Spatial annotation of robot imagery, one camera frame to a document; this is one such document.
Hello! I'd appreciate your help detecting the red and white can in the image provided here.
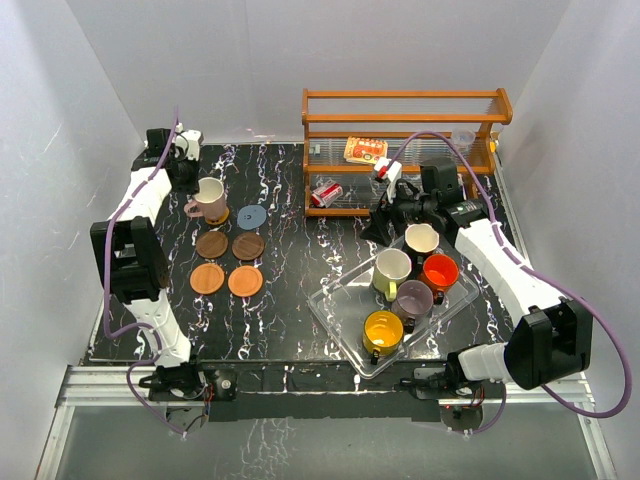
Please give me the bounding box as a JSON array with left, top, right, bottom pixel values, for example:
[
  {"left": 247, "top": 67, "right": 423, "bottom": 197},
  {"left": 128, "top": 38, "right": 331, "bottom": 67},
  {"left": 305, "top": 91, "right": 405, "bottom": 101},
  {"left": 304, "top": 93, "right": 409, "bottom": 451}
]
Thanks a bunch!
[{"left": 311, "top": 181, "right": 343, "bottom": 208}]

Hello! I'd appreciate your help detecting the dark wooden coaster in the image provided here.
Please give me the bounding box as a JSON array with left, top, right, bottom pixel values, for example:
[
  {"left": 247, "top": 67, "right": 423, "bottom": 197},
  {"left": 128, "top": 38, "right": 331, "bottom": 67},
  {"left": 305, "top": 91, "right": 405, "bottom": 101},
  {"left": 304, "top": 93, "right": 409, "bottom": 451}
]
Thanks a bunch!
[
  {"left": 232, "top": 232, "right": 265, "bottom": 261},
  {"left": 195, "top": 231, "right": 229, "bottom": 259}
]

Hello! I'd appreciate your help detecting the wooden shelf rack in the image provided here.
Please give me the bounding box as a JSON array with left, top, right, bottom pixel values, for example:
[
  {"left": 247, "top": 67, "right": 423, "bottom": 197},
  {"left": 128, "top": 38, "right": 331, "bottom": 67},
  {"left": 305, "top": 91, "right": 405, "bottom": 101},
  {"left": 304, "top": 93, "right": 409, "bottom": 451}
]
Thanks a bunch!
[{"left": 301, "top": 88, "right": 513, "bottom": 217}]

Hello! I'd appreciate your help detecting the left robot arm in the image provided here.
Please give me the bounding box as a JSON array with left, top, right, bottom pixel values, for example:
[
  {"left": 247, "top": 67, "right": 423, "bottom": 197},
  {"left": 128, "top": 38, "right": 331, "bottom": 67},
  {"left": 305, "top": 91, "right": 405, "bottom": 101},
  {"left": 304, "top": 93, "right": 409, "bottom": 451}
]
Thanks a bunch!
[{"left": 90, "top": 124, "right": 204, "bottom": 368}]

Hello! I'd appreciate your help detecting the purple cable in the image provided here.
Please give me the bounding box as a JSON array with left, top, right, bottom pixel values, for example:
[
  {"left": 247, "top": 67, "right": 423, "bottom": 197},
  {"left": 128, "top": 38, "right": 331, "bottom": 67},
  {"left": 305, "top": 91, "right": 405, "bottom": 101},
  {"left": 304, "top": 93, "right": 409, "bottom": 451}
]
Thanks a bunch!
[
  {"left": 389, "top": 130, "right": 633, "bottom": 434},
  {"left": 103, "top": 105, "right": 211, "bottom": 436}
]

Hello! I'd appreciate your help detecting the orange snack packet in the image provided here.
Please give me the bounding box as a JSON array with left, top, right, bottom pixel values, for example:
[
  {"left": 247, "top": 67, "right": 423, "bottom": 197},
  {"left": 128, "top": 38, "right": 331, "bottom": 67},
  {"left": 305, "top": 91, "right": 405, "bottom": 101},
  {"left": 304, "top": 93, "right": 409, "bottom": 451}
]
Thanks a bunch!
[{"left": 343, "top": 136, "right": 388, "bottom": 165}]

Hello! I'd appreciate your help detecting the orange mug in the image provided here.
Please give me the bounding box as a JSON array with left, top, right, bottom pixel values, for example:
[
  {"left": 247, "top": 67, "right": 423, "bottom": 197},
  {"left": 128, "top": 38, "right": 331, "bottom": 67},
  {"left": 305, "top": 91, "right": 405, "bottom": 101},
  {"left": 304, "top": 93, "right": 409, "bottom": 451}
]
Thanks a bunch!
[{"left": 418, "top": 254, "right": 459, "bottom": 305}]

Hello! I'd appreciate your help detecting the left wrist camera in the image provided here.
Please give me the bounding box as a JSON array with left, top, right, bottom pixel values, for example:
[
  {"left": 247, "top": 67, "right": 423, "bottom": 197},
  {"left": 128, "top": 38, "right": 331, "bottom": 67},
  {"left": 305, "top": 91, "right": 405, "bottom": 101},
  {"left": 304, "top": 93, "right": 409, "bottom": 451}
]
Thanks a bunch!
[{"left": 174, "top": 130, "right": 204, "bottom": 161}]

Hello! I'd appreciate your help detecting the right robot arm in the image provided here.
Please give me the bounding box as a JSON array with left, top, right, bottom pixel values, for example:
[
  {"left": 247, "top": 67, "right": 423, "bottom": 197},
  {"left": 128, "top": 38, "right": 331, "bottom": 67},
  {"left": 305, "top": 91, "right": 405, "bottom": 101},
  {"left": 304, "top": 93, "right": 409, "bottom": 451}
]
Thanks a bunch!
[{"left": 362, "top": 157, "right": 593, "bottom": 397}]

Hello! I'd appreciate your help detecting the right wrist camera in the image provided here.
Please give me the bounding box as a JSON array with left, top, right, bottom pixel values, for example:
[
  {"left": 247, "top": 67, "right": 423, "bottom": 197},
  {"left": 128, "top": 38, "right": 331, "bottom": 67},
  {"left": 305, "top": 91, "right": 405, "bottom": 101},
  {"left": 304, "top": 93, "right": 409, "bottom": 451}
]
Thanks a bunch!
[{"left": 373, "top": 157, "right": 403, "bottom": 199}]

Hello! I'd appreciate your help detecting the black and white mug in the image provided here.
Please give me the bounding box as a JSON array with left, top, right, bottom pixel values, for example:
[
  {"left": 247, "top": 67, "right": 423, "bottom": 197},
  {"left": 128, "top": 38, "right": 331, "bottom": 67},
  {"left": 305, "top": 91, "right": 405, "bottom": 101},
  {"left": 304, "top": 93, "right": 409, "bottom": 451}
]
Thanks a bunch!
[{"left": 402, "top": 223, "right": 440, "bottom": 264}]

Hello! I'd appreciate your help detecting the orange round paper coaster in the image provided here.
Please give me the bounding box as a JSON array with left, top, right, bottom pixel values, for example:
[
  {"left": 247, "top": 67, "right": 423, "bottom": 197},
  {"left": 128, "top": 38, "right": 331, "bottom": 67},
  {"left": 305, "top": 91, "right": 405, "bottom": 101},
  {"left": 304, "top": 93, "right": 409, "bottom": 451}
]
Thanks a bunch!
[{"left": 205, "top": 207, "right": 230, "bottom": 226}]

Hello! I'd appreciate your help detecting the purple mug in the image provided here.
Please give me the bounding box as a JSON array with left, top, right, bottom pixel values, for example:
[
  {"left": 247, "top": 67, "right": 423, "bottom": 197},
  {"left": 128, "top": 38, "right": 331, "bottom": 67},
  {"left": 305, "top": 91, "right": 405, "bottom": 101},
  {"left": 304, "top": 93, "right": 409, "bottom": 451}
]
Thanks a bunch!
[{"left": 391, "top": 280, "right": 434, "bottom": 334}]

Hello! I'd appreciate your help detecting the light wooden coaster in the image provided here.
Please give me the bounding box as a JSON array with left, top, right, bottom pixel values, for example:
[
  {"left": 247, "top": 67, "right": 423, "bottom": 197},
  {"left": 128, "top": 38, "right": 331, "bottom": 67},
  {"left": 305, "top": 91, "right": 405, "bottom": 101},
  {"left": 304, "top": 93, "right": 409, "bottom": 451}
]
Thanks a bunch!
[
  {"left": 190, "top": 263, "right": 225, "bottom": 295},
  {"left": 228, "top": 265, "right": 264, "bottom": 298}
]

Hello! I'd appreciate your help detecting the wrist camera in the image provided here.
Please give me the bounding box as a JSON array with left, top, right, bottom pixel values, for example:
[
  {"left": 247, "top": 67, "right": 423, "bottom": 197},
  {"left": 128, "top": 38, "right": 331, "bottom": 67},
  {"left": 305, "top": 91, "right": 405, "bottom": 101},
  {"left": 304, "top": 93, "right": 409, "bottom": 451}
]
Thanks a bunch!
[
  {"left": 373, "top": 157, "right": 403, "bottom": 199},
  {"left": 174, "top": 130, "right": 204, "bottom": 161}
]

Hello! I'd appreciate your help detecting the clear plastic tray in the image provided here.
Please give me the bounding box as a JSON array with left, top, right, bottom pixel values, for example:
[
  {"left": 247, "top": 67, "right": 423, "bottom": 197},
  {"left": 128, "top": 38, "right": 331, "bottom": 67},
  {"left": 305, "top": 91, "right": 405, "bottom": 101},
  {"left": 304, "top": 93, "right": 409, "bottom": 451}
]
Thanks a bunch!
[{"left": 308, "top": 257, "right": 479, "bottom": 379}]

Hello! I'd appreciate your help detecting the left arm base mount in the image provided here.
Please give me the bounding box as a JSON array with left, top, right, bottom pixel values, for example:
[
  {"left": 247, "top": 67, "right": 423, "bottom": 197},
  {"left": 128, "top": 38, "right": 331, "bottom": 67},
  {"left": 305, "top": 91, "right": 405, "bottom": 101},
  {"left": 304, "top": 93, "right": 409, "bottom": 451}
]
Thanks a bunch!
[{"left": 137, "top": 362, "right": 239, "bottom": 436}]

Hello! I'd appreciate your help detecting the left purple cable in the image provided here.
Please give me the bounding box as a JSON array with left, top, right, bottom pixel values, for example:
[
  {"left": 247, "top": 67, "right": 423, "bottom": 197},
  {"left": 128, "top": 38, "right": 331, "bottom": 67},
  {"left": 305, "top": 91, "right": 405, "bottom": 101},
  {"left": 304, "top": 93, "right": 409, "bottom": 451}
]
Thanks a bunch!
[{"left": 103, "top": 105, "right": 211, "bottom": 436}]

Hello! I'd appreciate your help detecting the clear plastic cup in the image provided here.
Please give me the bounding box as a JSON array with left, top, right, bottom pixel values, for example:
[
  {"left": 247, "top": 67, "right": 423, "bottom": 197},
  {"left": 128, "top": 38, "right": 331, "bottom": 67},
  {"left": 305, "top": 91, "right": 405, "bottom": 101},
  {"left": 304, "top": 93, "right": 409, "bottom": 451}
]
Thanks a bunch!
[{"left": 450, "top": 128, "right": 476, "bottom": 155}]

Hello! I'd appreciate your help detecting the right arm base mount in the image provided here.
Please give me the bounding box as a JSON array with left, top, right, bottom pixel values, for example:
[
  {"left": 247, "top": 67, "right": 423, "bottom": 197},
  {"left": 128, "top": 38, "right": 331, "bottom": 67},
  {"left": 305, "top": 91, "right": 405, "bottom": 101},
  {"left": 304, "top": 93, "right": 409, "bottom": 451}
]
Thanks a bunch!
[{"left": 397, "top": 367, "right": 506, "bottom": 439}]

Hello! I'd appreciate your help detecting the yellow mug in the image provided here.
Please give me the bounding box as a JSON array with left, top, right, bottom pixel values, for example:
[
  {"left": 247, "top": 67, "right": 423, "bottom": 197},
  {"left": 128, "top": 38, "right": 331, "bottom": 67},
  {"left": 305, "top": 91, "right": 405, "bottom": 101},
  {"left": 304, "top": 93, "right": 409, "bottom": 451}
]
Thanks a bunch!
[{"left": 363, "top": 310, "right": 404, "bottom": 365}]

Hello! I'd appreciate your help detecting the blue paper coaster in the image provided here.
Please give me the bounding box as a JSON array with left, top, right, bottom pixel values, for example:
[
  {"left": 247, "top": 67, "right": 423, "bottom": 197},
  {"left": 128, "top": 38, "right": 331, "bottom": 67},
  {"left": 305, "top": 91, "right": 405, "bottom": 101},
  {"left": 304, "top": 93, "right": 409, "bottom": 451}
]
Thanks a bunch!
[{"left": 237, "top": 204, "right": 267, "bottom": 231}]

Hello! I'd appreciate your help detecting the pink mug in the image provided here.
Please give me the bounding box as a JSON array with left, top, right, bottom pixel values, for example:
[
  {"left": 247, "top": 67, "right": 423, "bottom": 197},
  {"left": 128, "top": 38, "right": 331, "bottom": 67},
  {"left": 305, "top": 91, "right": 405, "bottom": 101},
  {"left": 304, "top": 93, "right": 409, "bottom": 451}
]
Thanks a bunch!
[{"left": 184, "top": 177, "right": 227, "bottom": 219}]

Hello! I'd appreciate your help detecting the aluminium frame rail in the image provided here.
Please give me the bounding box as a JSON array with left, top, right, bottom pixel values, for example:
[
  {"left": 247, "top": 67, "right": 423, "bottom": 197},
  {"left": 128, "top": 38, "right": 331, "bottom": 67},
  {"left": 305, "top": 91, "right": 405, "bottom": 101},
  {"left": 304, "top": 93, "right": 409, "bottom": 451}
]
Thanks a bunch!
[{"left": 37, "top": 362, "right": 617, "bottom": 479}]

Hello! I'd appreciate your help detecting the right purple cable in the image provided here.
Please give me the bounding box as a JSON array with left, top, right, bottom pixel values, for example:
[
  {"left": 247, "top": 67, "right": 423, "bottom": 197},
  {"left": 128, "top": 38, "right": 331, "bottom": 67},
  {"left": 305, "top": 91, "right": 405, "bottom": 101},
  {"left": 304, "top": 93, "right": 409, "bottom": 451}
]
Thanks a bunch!
[{"left": 389, "top": 130, "right": 633, "bottom": 434}]

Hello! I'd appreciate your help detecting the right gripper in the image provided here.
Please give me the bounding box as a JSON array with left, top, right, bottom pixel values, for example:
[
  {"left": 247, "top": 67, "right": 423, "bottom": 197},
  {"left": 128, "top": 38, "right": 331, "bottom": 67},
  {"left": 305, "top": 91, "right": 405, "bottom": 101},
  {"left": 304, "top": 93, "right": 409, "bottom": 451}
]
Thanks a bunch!
[{"left": 359, "top": 179, "right": 437, "bottom": 246}]

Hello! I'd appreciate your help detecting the pale green mug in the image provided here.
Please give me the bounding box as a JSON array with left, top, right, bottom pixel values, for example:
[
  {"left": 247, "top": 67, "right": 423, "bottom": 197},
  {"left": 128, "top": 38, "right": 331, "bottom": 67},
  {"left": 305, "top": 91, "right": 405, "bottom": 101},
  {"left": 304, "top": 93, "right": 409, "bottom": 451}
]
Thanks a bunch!
[{"left": 372, "top": 248, "right": 412, "bottom": 302}]

